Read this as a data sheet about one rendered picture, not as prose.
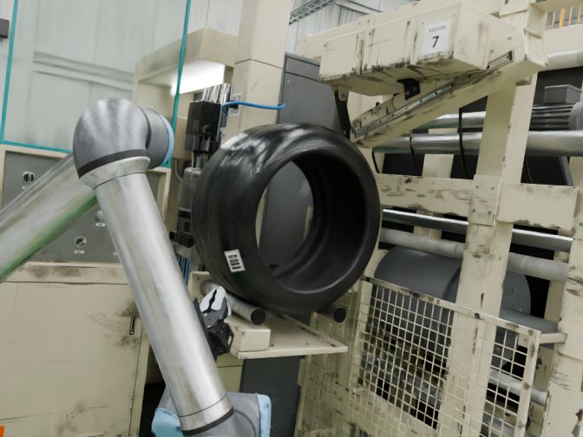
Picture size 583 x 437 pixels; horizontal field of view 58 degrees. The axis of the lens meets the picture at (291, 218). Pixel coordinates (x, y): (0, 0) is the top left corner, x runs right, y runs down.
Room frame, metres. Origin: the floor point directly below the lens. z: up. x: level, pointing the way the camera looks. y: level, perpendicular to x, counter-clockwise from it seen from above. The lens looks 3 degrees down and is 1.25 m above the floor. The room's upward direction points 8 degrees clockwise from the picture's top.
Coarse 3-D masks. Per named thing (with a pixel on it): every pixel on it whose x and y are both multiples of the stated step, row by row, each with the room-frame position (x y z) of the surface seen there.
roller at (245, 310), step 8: (208, 288) 1.62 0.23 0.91; (232, 296) 1.51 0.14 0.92; (232, 304) 1.48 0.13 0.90; (240, 304) 1.44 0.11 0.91; (248, 304) 1.42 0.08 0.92; (240, 312) 1.43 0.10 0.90; (248, 312) 1.39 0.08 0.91; (256, 312) 1.38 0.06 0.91; (264, 312) 1.39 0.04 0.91; (248, 320) 1.40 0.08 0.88; (256, 320) 1.38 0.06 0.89; (264, 320) 1.39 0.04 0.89
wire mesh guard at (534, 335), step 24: (312, 312) 1.96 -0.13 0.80; (432, 312) 1.49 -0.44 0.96; (480, 312) 1.36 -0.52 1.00; (360, 360) 1.72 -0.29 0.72; (480, 360) 1.34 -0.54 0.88; (528, 360) 1.22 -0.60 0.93; (312, 384) 1.92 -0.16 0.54; (456, 384) 1.39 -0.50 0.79; (504, 384) 1.28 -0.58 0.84; (528, 384) 1.22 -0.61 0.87; (312, 408) 1.90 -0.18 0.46; (456, 408) 1.38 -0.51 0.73; (504, 408) 1.26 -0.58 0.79; (384, 432) 1.59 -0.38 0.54; (456, 432) 1.37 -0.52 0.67
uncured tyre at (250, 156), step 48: (240, 144) 1.44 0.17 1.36; (288, 144) 1.39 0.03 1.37; (336, 144) 1.48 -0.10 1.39; (240, 192) 1.34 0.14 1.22; (336, 192) 1.78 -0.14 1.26; (240, 240) 1.34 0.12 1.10; (336, 240) 1.78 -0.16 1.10; (240, 288) 1.39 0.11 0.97; (288, 288) 1.42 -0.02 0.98; (336, 288) 1.51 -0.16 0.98
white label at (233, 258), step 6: (228, 252) 1.35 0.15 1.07; (234, 252) 1.34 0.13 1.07; (228, 258) 1.35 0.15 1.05; (234, 258) 1.35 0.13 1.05; (240, 258) 1.34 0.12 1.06; (228, 264) 1.36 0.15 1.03; (234, 264) 1.35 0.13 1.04; (240, 264) 1.35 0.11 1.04; (234, 270) 1.36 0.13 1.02; (240, 270) 1.36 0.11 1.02
